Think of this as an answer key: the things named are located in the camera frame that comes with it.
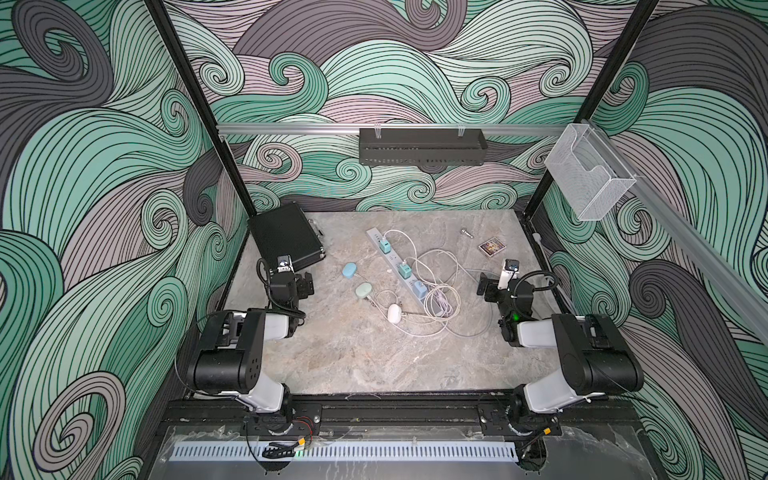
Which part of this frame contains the black wall shelf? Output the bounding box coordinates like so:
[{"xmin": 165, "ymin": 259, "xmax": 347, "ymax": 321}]
[{"xmin": 358, "ymin": 127, "xmax": 488, "ymax": 168}]

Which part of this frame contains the green earbud case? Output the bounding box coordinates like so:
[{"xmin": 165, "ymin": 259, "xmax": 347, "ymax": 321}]
[{"xmin": 355, "ymin": 282, "xmax": 373, "ymax": 299}]

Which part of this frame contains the white slotted cable duct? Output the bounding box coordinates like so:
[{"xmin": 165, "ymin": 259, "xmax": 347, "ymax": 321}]
[{"xmin": 168, "ymin": 440, "xmax": 518, "ymax": 463}]

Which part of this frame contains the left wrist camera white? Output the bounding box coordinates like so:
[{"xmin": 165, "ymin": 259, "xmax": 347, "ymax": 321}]
[{"xmin": 275, "ymin": 255, "xmax": 294, "ymax": 273}]

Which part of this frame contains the power strip cord white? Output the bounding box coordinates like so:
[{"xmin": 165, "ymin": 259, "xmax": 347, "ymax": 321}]
[{"xmin": 426, "ymin": 284, "xmax": 460, "ymax": 319}]

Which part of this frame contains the beige cable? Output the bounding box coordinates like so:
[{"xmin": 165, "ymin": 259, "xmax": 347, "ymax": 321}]
[{"xmin": 383, "ymin": 227, "xmax": 499, "ymax": 338}]

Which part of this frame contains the light blue usb charger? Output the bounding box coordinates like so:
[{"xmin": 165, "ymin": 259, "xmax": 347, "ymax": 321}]
[{"xmin": 411, "ymin": 281, "xmax": 428, "ymax": 301}]

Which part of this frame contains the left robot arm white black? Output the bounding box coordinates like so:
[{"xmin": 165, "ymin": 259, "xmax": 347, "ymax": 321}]
[{"xmin": 186, "ymin": 272, "xmax": 314, "ymax": 414}]

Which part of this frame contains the black metal box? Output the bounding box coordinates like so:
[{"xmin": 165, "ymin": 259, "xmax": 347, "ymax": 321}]
[{"xmin": 248, "ymin": 202, "xmax": 325, "ymax": 271}]

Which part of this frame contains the white earbud case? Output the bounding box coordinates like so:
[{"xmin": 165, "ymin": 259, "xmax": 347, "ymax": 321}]
[{"xmin": 386, "ymin": 303, "xmax": 403, "ymax": 325}]

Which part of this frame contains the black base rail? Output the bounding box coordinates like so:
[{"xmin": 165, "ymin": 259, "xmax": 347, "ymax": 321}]
[{"xmin": 160, "ymin": 390, "xmax": 639, "ymax": 439}]

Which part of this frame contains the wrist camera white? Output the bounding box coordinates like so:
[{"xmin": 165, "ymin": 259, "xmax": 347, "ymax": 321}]
[
  {"xmin": 497, "ymin": 259, "xmax": 520, "ymax": 290},
  {"xmin": 275, "ymin": 255, "xmax": 294, "ymax": 273}
]

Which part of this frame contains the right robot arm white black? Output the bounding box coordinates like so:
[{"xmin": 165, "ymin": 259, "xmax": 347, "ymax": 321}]
[{"xmin": 477, "ymin": 270, "xmax": 645, "ymax": 420}]

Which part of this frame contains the clear mesh wall bin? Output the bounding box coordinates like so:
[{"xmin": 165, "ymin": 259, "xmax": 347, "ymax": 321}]
[{"xmin": 545, "ymin": 122, "xmax": 636, "ymax": 221}]

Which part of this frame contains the white power strip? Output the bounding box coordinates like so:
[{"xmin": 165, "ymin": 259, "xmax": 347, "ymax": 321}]
[{"xmin": 366, "ymin": 228, "xmax": 456, "ymax": 325}]

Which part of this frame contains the small colourful card box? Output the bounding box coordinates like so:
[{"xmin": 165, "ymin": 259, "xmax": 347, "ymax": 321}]
[{"xmin": 478, "ymin": 237, "xmax": 506, "ymax": 258}]

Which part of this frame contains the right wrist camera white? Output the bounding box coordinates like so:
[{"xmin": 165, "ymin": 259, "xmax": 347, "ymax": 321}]
[{"xmin": 497, "ymin": 259, "xmax": 520, "ymax": 290}]

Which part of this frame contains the thin white earphone cable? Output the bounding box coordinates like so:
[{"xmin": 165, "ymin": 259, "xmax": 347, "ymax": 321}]
[{"xmin": 357, "ymin": 272, "xmax": 403, "ymax": 313}]

